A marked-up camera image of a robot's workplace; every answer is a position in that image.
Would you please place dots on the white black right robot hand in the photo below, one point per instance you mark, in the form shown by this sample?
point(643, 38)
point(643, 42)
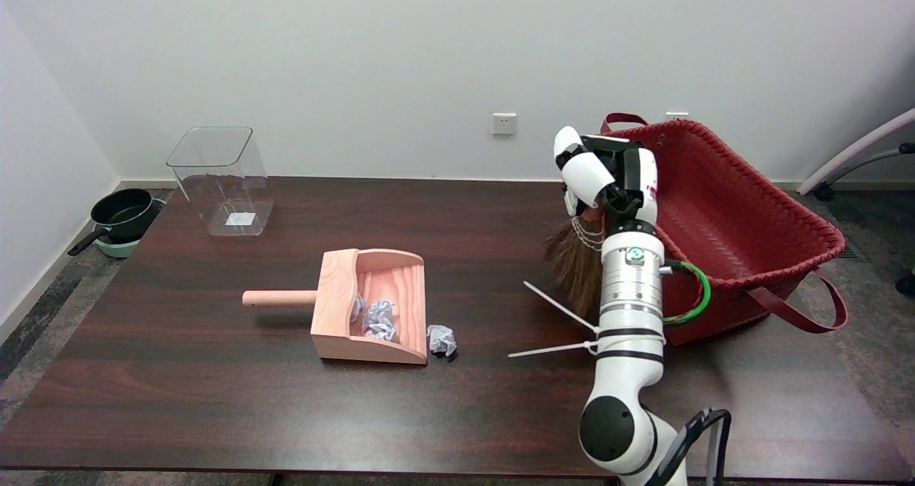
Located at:
point(590, 175)

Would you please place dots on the brown straw hand broom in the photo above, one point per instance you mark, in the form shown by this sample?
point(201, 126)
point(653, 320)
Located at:
point(579, 264)

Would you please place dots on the white paper ball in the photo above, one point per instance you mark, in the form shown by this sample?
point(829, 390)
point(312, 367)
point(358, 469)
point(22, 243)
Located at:
point(382, 309)
point(381, 331)
point(357, 306)
point(442, 340)

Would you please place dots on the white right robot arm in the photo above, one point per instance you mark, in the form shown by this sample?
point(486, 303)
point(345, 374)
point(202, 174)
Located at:
point(629, 300)

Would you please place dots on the wooden dustpan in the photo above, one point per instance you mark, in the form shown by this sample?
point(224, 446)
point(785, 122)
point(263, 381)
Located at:
point(336, 307)

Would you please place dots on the white zip tie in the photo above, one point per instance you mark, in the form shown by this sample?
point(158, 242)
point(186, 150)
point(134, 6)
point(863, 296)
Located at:
point(561, 306)
point(552, 350)

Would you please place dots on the red woven basket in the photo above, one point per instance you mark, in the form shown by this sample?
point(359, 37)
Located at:
point(750, 214)

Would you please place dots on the office chair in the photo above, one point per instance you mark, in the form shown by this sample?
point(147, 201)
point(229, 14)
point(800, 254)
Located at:
point(858, 146)

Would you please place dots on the clear plastic container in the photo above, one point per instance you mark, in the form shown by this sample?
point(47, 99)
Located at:
point(221, 186)

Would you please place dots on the black saucepan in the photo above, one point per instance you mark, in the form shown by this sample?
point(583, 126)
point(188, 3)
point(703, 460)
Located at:
point(125, 214)

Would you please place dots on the green pot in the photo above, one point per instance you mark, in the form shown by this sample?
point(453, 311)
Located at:
point(118, 249)

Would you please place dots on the white wall socket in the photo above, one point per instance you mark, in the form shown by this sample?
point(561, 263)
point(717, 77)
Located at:
point(677, 116)
point(504, 124)

